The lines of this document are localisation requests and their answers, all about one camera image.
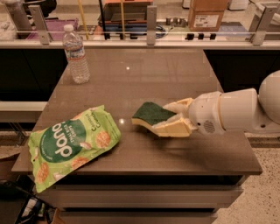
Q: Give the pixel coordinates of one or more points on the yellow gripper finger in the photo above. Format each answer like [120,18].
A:
[176,126]
[181,106]

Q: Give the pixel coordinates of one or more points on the brown cardboard box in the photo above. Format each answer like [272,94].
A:
[206,15]

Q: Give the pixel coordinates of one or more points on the purple bin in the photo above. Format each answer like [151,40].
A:
[52,29]

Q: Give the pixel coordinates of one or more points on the green rice chip bag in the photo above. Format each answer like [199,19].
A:
[66,146]

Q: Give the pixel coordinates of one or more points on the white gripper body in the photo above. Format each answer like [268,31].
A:
[205,114]

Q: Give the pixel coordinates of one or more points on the metal rail post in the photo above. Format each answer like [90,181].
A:
[40,24]
[151,24]
[260,25]

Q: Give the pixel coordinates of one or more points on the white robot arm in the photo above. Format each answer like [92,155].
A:
[250,110]

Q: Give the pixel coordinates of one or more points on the grey drawer cabinet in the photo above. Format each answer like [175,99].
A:
[141,204]

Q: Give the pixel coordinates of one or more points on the green and yellow sponge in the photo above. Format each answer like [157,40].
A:
[150,114]

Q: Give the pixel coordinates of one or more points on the clear plastic water bottle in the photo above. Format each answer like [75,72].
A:
[75,55]

